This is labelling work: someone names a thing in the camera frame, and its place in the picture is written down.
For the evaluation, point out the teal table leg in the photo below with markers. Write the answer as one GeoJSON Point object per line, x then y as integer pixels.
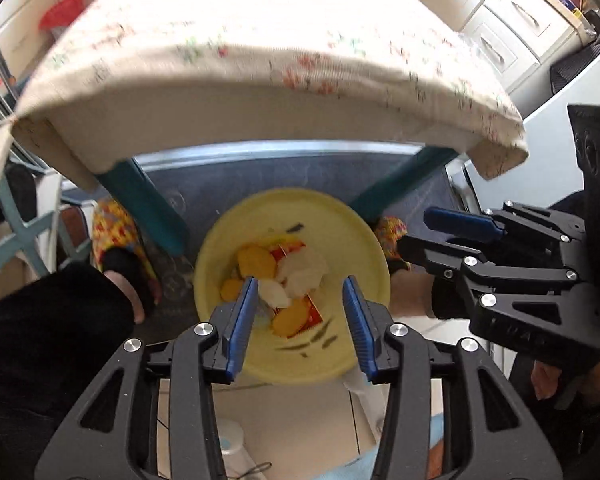
{"type": "Point", "coordinates": [132, 188]}
{"type": "Point", "coordinates": [372, 202]}

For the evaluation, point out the colourful right slipper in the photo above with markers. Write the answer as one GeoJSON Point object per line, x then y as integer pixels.
{"type": "Point", "coordinates": [388, 230]}

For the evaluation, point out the yellow plastic trash bin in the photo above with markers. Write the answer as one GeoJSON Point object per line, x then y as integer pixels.
{"type": "Point", "coordinates": [328, 226]}

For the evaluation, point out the orange peel piece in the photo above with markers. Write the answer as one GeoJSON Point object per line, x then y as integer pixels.
{"type": "Point", "coordinates": [256, 262]}
{"type": "Point", "coordinates": [288, 321]}
{"type": "Point", "coordinates": [230, 289]}

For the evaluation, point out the colourful slipper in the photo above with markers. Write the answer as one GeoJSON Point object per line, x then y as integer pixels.
{"type": "Point", "coordinates": [117, 246]}
{"type": "Point", "coordinates": [388, 230]}

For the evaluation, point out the person right hand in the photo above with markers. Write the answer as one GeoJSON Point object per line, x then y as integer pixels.
{"type": "Point", "coordinates": [545, 380]}

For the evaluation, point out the red lined waste basket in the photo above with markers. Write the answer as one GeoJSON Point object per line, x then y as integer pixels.
{"type": "Point", "coordinates": [61, 14]}

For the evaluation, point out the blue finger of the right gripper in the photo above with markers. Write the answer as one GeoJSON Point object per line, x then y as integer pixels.
{"type": "Point", "coordinates": [476, 227]}
{"type": "Point", "coordinates": [442, 258]}

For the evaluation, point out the white kitchen cabinets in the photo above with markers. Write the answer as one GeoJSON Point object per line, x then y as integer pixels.
{"type": "Point", "coordinates": [518, 38]}

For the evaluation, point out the colourful left slipper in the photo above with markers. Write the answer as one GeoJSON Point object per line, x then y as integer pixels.
{"type": "Point", "coordinates": [117, 246]}

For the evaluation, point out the white paper napkin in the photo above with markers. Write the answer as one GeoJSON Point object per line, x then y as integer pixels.
{"type": "Point", "coordinates": [297, 274]}

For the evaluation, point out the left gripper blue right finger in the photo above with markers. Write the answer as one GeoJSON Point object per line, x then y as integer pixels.
{"type": "Point", "coordinates": [368, 322]}

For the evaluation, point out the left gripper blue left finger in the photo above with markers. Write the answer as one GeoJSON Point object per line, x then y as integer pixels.
{"type": "Point", "coordinates": [233, 324]}

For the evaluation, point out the folding chair rack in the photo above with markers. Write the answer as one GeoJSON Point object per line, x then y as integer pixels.
{"type": "Point", "coordinates": [41, 231]}

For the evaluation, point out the floral tablecloth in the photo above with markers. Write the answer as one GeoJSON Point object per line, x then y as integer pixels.
{"type": "Point", "coordinates": [131, 77]}

